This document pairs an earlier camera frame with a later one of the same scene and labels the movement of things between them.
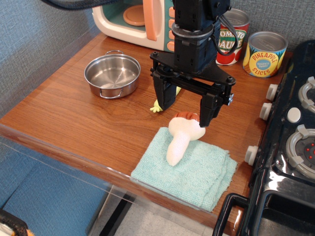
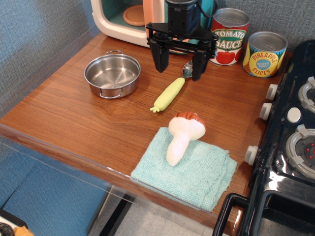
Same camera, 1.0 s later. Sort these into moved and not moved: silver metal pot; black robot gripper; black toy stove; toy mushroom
Moved: black robot gripper
Not moved: black toy stove; toy mushroom; silver metal pot
